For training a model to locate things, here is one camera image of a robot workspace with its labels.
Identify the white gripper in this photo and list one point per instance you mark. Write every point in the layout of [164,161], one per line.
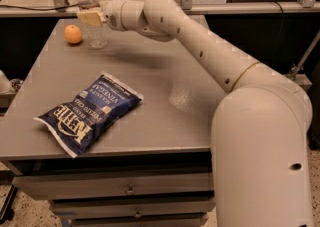
[112,13]

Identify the clear plastic water bottle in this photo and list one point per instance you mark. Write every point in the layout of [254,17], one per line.
[96,35]

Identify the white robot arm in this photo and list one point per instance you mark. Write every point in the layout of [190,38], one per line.
[259,130]

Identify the orange fruit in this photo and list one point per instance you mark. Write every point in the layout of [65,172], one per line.
[73,34]

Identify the blue Kettle chips bag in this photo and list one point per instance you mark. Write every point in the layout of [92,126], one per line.
[77,124]

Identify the white object at left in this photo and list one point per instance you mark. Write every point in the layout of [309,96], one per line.
[5,84]

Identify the grey drawer cabinet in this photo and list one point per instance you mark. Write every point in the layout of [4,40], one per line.
[168,132]

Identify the top grey drawer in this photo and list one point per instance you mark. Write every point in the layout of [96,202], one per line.
[98,185]

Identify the grey drawer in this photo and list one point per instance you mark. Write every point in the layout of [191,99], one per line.
[98,185]
[179,220]
[126,208]

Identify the middle grey drawer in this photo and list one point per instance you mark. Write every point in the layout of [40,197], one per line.
[126,208]

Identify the bottom grey drawer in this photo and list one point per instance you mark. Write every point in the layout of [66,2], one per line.
[179,220]

